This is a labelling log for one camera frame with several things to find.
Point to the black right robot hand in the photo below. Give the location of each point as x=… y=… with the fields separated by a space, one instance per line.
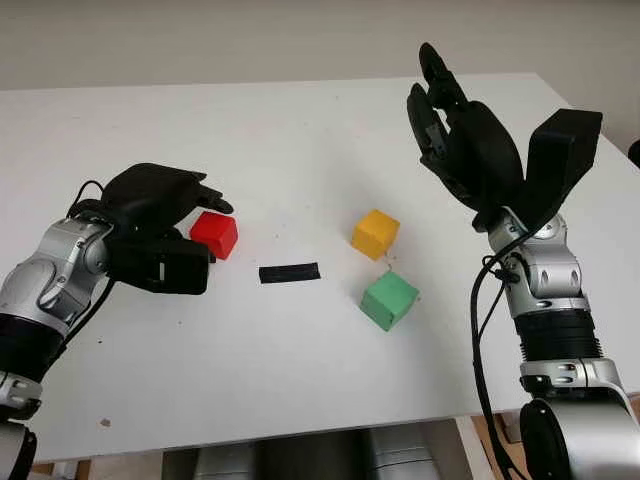
x=480 y=150

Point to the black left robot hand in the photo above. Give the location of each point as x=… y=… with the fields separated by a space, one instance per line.
x=150 y=195

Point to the red cube block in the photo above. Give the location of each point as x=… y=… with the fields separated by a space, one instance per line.
x=215 y=232

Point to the yellow cube block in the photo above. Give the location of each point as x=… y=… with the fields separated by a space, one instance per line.
x=374 y=234

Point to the green cube block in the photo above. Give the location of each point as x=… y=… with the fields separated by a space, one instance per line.
x=387 y=300

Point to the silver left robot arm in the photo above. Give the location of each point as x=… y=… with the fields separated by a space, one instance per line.
x=40 y=280

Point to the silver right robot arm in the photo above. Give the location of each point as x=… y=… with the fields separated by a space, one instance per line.
x=555 y=280

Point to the dark round background object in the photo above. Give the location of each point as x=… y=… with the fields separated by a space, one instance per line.
x=635 y=154

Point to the black tape strip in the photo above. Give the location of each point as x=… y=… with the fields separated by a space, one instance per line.
x=289 y=274

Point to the grey robot lower body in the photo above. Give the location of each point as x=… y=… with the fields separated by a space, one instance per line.
x=310 y=455

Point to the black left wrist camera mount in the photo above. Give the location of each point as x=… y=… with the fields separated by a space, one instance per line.
x=160 y=265

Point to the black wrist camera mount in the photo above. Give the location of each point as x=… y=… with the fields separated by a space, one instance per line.
x=560 y=160
x=160 y=265

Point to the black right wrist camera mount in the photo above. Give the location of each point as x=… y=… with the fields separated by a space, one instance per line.
x=560 y=160

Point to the white table frame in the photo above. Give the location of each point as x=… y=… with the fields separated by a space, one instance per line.
x=472 y=450

